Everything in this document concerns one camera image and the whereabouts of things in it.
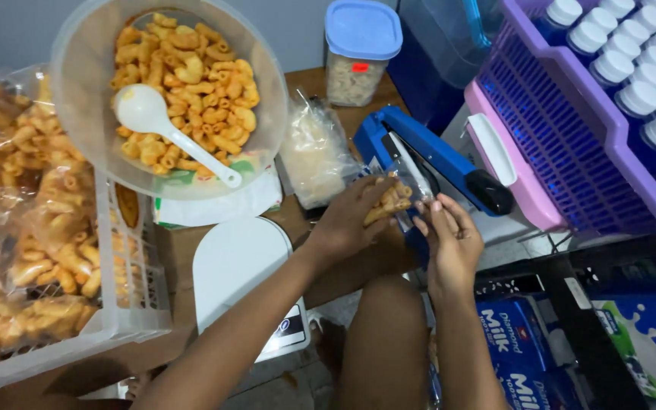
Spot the heap of orange macaroni snack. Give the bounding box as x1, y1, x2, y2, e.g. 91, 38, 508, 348
110, 13, 261, 177

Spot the blue impulse bag sealer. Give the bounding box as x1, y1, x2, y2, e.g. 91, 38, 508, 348
353, 105, 516, 268

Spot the person's leg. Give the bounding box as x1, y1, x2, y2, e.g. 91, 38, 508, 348
335, 274, 437, 410

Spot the stack of empty clear bags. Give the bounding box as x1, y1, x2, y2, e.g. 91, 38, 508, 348
278, 88, 363, 210

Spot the pink plastic crate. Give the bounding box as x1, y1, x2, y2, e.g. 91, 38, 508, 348
464, 79, 568, 233

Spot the person's right hand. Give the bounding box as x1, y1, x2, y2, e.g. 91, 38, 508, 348
412, 193, 485, 288

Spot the white kitchen scale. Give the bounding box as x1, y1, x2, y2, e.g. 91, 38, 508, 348
192, 216, 312, 363

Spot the white and green packet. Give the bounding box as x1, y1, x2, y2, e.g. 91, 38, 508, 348
153, 154, 284, 230

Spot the clear jar with blue lid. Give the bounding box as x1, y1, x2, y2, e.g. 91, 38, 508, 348
325, 0, 403, 108

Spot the white plastic spoon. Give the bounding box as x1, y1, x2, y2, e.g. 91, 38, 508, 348
113, 84, 243, 189

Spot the person's left hand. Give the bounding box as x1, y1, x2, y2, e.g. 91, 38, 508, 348
304, 175, 400, 264

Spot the clear plastic bowl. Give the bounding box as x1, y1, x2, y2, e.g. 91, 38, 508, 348
50, 0, 290, 201

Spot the blue milk carton box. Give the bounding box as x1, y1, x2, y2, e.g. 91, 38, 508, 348
429, 294, 585, 410
591, 293, 656, 406

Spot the purple crate of white-capped bottles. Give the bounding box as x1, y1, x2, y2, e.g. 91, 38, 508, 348
476, 0, 656, 235

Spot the clear packet of macaroni snack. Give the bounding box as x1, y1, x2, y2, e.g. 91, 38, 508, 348
363, 163, 435, 227

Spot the clear blue water container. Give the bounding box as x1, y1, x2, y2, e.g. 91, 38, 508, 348
386, 0, 505, 136

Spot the white basket of snack packets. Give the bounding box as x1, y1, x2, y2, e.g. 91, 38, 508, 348
0, 64, 173, 406

